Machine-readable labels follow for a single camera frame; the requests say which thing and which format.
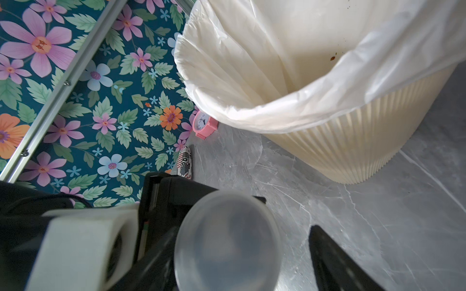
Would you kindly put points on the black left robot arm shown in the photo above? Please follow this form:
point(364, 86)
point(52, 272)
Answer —
point(23, 228)

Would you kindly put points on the cream ribbed trash bin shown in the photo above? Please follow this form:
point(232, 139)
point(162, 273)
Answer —
point(351, 148)

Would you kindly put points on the translucent jar lid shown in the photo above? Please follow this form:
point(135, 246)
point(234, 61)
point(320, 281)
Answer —
point(228, 241)

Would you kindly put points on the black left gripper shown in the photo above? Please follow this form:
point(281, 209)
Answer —
point(164, 204)

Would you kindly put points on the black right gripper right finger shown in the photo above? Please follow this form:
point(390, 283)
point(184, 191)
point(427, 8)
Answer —
point(334, 269)

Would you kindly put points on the white plastic bin liner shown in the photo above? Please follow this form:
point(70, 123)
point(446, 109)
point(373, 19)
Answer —
point(281, 66)

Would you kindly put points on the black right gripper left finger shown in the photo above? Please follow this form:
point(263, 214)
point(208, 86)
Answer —
point(155, 271)

